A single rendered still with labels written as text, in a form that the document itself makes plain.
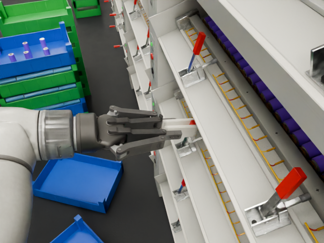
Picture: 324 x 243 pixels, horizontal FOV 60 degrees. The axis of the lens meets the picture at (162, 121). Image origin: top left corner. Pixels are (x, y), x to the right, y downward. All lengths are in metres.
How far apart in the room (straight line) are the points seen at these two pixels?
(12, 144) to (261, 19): 0.39
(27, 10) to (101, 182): 0.89
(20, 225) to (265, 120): 0.35
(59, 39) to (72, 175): 0.56
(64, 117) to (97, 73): 1.26
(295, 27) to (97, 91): 1.43
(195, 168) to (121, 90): 1.06
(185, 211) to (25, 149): 0.44
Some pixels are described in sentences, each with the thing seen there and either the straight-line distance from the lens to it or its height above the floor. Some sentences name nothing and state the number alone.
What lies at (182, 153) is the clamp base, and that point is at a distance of 0.63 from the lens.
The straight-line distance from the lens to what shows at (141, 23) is 1.14.
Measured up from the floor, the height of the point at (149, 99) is 0.30.
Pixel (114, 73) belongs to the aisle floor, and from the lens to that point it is 1.74.
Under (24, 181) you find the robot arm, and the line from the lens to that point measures 0.47.
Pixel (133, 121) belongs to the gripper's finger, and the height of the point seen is 0.59.
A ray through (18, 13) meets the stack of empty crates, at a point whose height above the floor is 0.41.
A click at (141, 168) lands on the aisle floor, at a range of 1.21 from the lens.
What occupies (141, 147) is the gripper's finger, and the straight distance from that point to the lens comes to 0.51.
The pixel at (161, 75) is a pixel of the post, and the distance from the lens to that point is 0.71.
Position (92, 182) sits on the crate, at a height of 0.00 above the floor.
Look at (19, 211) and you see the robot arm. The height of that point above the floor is 0.63.
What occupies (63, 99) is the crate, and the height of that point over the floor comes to 0.26.
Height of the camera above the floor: 0.98
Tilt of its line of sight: 45 degrees down
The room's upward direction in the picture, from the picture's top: straight up
